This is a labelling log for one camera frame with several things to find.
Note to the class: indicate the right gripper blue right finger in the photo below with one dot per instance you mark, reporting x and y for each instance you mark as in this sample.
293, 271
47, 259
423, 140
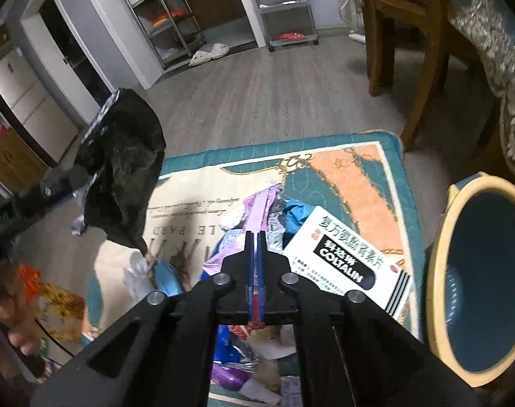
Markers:
261, 248

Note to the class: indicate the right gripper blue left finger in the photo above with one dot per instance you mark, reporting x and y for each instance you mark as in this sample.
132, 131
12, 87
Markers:
250, 250

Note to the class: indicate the purple foil wrapper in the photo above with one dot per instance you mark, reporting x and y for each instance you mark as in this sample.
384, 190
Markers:
261, 211

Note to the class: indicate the white Coltalin medicine box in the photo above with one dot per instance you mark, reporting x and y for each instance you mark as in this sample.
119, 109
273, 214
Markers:
338, 260

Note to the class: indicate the black plastic bag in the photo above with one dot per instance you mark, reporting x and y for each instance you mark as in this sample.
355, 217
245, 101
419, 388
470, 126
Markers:
123, 152

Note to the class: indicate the yellow rimmed teal trash bin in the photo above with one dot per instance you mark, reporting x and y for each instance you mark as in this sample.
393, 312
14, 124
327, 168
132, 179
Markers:
470, 284

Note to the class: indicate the person's left hand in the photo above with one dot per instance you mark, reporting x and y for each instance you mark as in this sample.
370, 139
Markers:
16, 313

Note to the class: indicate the blue crumpled wrapper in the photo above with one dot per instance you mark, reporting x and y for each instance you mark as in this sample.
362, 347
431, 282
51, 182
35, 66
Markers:
294, 213

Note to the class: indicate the teal and beige printed mat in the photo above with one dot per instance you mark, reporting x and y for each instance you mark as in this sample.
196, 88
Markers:
359, 178

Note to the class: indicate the white cabinet drawers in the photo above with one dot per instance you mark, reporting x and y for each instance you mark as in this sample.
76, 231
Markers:
26, 102

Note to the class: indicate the orange snack package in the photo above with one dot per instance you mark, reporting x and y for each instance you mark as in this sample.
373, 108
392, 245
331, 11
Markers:
59, 311

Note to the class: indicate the white crumpled paper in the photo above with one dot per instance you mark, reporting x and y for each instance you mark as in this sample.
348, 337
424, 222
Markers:
138, 276

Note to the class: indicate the white slippers on floor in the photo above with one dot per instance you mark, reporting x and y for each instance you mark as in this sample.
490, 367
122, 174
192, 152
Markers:
218, 51

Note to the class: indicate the grey plastic drawer cart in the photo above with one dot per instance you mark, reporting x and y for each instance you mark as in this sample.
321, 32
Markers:
287, 23

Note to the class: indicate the wooden dining chair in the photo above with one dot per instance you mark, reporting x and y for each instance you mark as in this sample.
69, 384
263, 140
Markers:
409, 25

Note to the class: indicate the lace embroidered tablecloth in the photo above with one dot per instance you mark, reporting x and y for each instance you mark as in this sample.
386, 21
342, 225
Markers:
490, 26

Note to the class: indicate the metal wire shelving rack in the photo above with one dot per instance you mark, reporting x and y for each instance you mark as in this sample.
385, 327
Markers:
170, 28

